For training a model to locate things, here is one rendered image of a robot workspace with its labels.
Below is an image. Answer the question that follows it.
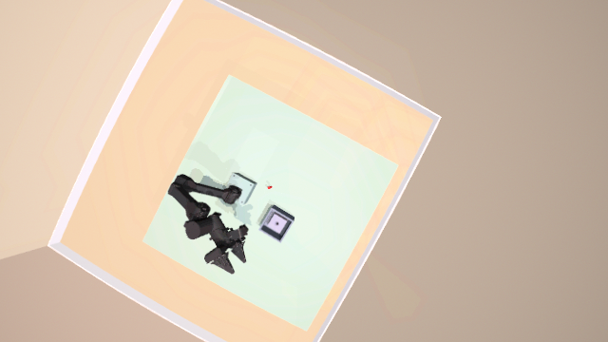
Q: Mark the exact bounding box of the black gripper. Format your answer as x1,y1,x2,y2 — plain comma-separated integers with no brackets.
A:
204,225,246,274

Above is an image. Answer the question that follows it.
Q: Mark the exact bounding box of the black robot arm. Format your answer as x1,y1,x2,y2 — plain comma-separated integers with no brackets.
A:
168,174,249,244

